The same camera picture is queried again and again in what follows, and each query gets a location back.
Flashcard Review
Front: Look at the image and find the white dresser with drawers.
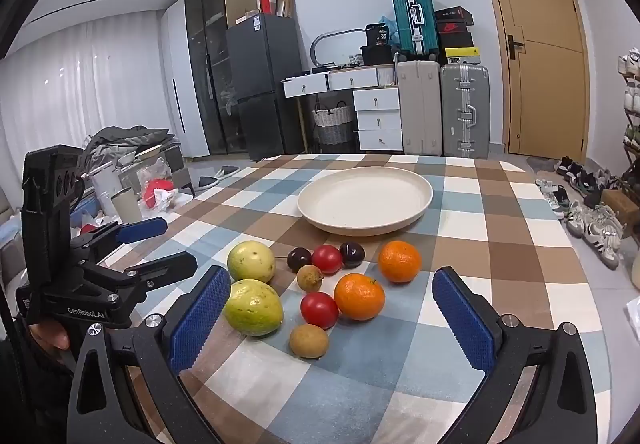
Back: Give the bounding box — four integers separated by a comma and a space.
282, 65, 403, 153

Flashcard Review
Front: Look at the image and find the green guava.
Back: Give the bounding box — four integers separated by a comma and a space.
223, 279, 284, 337

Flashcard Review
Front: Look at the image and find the woven laundry basket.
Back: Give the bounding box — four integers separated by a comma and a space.
312, 102, 353, 147

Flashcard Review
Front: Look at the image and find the tan wooden door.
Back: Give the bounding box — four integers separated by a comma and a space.
470, 0, 591, 162

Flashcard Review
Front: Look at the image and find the row of shoes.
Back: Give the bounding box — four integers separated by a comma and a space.
535, 155, 626, 269

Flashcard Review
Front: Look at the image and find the orange mandarin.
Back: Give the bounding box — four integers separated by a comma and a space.
378, 240, 423, 283
334, 273, 386, 322

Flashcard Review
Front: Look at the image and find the black glass wardrobe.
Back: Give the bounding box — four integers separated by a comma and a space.
185, 0, 257, 157

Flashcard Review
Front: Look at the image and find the red plastic bag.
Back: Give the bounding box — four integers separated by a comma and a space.
140, 178, 173, 209

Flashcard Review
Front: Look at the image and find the yellow guava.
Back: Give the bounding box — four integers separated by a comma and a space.
227, 240, 277, 283

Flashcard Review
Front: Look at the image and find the blue plastic bag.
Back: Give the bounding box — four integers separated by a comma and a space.
377, 14, 401, 47

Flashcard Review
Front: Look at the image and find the white plastic bag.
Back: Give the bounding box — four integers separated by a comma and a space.
625, 296, 640, 345

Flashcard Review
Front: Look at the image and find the teal suitcase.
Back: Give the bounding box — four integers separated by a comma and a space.
390, 0, 441, 59

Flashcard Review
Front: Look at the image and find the cream round plate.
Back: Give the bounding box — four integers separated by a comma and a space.
297, 166, 433, 237

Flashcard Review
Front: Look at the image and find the silver suitcase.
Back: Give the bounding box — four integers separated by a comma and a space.
440, 64, 491, 159

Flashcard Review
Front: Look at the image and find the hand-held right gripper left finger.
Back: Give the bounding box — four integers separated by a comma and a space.
67, 265, 233, 444

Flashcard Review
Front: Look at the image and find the brown cardboard box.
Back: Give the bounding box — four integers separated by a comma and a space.
600, 189, 640, 225

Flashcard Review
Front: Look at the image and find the checkered tablecloth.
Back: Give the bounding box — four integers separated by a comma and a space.
107, 154, 613, 444

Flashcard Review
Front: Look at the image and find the beige suitcase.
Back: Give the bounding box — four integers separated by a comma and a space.
395, 60, 443, 157

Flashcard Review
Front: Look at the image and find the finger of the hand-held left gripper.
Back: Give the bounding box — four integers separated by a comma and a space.
70, 217, 168, 255
82, 251, 198, 305

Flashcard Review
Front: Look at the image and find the black printed box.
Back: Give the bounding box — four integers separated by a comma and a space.
365, 24, 391, 48

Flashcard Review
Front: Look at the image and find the dark purple plum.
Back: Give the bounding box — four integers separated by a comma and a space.
287, 247, 313, 273
339, 241, 366, 269

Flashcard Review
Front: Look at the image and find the brown longan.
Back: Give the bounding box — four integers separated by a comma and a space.
296, 265, 324, 293
289, 324, 330, 359

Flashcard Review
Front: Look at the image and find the grey door mat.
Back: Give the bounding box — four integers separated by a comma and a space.
527, 156, 566, 173

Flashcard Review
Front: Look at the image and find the plain black shoe box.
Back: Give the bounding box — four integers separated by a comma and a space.
439, 32, 473, 49

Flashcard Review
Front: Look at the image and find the dark grey refrigerator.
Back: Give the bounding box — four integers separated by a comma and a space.
226, 14, 306, 162

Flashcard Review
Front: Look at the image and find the yellow and black shoe box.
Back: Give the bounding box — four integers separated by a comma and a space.
444, 47, 482, 66

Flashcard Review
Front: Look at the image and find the white cylindrical container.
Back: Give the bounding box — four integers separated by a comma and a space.
111, 189, 143, 223

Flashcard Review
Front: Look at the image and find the white sheer curtain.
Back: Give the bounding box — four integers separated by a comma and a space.
0, 16, 186, 205

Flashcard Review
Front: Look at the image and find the wooden shoe rack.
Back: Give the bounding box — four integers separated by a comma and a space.
617, 48, 640, 175

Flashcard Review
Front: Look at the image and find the pile of grey clothes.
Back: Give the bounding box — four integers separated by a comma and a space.
82, 125, 177, 161

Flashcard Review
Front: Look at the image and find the person's left hand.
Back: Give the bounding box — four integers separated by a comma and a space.
27, 322, 72, 352

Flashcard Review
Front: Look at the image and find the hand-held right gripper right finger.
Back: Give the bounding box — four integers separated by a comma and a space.
431, 266, 598, 444

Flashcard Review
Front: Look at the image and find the red tomato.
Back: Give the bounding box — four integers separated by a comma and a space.
312, 245, 343, 275
300, 292, 340, 331

